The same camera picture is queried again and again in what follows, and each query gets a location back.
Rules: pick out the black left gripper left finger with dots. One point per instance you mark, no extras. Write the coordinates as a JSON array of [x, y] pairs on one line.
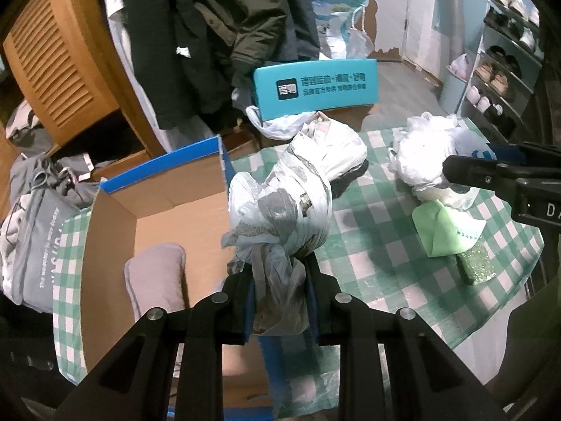
[[168, 359]]

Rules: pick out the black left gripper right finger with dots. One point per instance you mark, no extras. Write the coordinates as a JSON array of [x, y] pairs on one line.
[[392, 365]]

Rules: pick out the grey soft cushion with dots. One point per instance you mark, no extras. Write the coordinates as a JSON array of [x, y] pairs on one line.
[[154, 278]]

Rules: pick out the green glitter scrub sponge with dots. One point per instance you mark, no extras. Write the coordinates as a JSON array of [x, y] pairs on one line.
[[475, 265]]

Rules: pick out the light green cloth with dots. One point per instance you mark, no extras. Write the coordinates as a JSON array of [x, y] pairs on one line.
[[445, 231]]

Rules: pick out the white plastic bag bundle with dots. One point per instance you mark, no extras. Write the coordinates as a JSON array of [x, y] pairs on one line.
[[276, 223]]

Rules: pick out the white mesh bath pouf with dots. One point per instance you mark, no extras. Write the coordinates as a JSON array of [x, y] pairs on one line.
[[419, 150]]

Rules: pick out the black sock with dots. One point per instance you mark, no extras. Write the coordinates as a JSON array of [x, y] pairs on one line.
[[339, 185]]

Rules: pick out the metal shoe rack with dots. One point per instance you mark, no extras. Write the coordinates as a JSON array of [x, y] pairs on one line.
[[506, 66]]

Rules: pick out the green white checkered tablecloth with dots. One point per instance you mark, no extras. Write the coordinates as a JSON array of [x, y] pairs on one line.
[[375, 253]]

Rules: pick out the blue-edged cardboard box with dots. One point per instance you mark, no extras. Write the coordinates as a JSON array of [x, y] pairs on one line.
[[177, 198]]

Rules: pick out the light blue trash bin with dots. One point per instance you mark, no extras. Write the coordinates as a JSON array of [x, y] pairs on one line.
[[452, 91]]

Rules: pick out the white plastic bag in box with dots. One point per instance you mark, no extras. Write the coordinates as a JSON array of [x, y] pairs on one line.
[[278, 129]]

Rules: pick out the grey printed tote bag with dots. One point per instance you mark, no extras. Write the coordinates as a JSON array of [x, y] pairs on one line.
[[43, 194]]

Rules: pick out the teal printed cardboard box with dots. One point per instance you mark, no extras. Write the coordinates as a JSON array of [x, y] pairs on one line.
[[293, 88]]

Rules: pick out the blue white plastic bag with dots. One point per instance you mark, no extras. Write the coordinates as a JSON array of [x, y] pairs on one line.
[[341, 29]]

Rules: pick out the dark hanging jackets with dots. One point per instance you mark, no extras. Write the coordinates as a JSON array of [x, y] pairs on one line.
[[190, 55]]

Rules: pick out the wooden louvered cabinet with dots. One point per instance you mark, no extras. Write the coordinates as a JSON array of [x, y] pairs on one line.
[[62, 57]]

